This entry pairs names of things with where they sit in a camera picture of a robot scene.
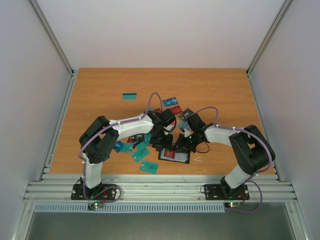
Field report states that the red VIP card bottom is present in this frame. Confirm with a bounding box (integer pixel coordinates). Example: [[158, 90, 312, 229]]
[[162, 149, 176, 160]]

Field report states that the red vip card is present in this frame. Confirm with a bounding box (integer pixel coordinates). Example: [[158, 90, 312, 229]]
[[169, 105, 183, 115], [162, 149, 176, 160]]

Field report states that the black leather card holder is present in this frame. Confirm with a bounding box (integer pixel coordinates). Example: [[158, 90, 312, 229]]
[[158, 149, 190, 164]]

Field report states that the teal vip card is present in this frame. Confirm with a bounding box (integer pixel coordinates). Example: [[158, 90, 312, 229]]
[[139, 160, 159, 175], [131, 148, 150, 163]]

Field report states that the teal VIP card bottom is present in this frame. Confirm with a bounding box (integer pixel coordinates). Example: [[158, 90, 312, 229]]
[[139, 160, 159, 175]]

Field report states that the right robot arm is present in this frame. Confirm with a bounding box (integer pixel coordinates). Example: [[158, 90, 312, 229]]
[[172, 113, 276, 198]]

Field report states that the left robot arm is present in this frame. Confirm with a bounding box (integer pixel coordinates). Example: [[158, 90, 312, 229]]
[[78, 109, 176, 199]]

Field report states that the black VIP card centre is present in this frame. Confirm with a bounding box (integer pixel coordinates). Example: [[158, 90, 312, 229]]
[[130, 133, 145, 143]]

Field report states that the black vip card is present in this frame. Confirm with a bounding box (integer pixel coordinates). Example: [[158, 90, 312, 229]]
[[130, 133, 145, 143], [178, 108, 194, 122]]

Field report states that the black VIP card right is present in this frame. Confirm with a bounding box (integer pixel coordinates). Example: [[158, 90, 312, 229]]
[[178, 108, 194, 122]]

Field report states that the teal card small lower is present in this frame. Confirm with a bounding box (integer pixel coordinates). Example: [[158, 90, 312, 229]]
[[120, 142, 134, 153]]

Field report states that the red VIP card upper right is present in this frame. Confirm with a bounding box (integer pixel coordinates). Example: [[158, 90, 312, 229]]
[[169, 105, 183, 115]]

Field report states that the blue card top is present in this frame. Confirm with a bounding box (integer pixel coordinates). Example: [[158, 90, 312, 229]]
[[162, 97, 179, 108]]

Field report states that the blue card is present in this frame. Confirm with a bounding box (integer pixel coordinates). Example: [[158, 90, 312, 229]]
[[113, 141, 124, 153], [162, 97, 179, 108]]

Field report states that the blue card lower left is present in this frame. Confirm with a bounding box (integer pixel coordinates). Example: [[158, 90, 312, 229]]
[[113, 141, 124, 153]]

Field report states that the teal card magnetic stripe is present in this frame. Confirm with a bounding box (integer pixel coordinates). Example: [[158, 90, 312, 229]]
[[122, 92, 137, 101]]

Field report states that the right circuit board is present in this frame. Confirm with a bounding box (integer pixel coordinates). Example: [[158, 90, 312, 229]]
[[224, 201, 244, 209]]

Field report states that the circuit board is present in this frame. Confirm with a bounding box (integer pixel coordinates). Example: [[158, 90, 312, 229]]
[[224, 201, 244, 209], [87, 202, 104, 211]]

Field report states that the left circuit board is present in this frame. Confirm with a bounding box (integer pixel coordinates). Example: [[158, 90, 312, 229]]
[[87, 202, 104, 211]]

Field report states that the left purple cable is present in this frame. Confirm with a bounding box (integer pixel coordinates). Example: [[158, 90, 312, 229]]
[[77, 92, 165, 202]]

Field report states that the purple cable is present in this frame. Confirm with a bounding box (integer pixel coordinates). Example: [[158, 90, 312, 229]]
[[77, 92, 165, 202], [179, 106, 274, 214]]

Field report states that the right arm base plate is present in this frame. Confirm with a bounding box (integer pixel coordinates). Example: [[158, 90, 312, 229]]
[[203, 184, 250, 201]]

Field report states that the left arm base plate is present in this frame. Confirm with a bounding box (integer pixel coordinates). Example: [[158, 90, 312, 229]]
[[70, 183, 119, 201]]

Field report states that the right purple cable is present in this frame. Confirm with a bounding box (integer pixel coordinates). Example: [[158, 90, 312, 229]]
[[179, 106, 274, 214]]

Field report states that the aluminium rail frame front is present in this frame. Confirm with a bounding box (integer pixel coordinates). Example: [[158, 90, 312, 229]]
[[23, 173, 297, 203]]

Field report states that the grey slotted cable duct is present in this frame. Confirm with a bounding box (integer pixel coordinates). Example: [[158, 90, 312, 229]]
[[33, 202, 225, 214]]

